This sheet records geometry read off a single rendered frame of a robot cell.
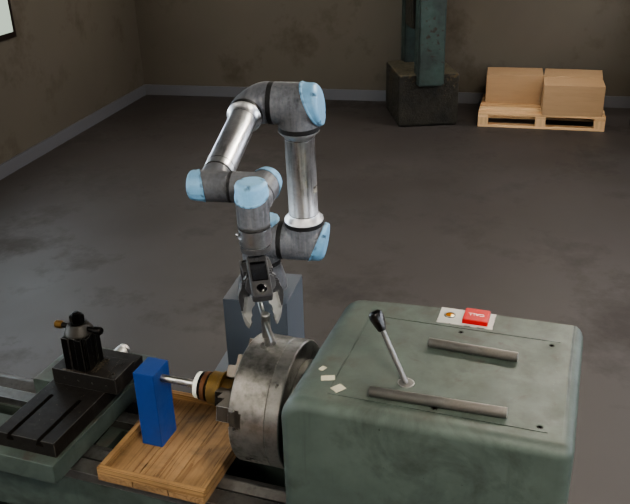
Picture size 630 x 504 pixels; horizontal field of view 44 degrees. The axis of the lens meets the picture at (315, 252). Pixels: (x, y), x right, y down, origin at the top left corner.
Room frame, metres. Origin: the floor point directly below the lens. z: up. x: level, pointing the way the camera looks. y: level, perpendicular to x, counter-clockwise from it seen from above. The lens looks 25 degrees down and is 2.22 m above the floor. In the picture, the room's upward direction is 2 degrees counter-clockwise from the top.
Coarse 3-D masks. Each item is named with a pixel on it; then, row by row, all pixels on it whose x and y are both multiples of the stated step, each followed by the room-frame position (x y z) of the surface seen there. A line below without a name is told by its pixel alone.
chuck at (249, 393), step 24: (288, 336) 1.66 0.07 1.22; (240, 360) 1.56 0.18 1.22; (264, 360) 1.54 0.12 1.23; (240, 384) 1.50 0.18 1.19; (264, 384) 1.49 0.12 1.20; (240, 408) 1.47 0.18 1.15; (264, 408) 1.46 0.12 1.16; (240, 432) 1.46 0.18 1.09; (240, 456) 1.48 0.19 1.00; (264, 456) 1.45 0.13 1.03
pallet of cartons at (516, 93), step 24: (504, 72) 8.08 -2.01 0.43; (528, 72) 8.05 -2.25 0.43; (552, 72) 8.02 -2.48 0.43; (576, 72) 7.98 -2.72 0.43; (600, 72) 7.95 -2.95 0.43; (504, 96) 7.97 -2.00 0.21; (528, 96) 7.91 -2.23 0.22; (552, 96) 7.45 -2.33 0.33; (576, 96) 7.40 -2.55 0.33; (600, 96) 7.35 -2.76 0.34; (480, 120) 7.63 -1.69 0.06; (576, 120) 7.72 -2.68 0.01; (600, 120) 7.33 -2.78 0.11
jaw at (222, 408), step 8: (216, 392) 1.59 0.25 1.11; (224, 392) 1.59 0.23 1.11; (216, 400) 1.58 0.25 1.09; (224, 400) 1.54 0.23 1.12; (216, 408) 1.51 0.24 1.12; (224, 408) 1.50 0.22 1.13; (216, 416) 1.50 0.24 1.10; (224, 416) 1.50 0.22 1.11; (232, 416) 1.48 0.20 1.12; (232, 424) 1.47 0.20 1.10
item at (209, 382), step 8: (200, 376) 1.65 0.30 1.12; (208, 376) 1.65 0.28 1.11; (216, 376) 1.64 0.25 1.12; (224, 376) 1.64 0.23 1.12; (200, 384) 1.63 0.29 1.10; (208, 384) 1.63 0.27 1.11; (216, 384) 1.62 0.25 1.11; (224, 384) 1.63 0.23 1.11; (232, 384) 1.62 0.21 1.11; (200, 392) 1.63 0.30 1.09; (208, 392) 1.62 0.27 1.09; (208, 400) 1.62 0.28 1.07
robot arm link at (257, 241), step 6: (270, 228) 1.63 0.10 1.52; (240, 234) 1.62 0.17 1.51; (246, 234) 1.61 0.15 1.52; (252, 234) 1.60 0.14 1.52; (258, 234) 1.60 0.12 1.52; (264, 234) 1.61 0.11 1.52; (270, 234) 1.63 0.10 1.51; (240, 240) 1.62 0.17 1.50; (246, 240) 1.61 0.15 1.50; (252, 240) 1.60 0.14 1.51; (258, 240) 1.60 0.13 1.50; (264, 240) 1.61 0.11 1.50; (270, 240) 1.63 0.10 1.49; (246, 246) 1.61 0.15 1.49; (252, 246) 1.60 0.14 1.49; (258, 246) 1.61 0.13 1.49; (264, 246) 1.61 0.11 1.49
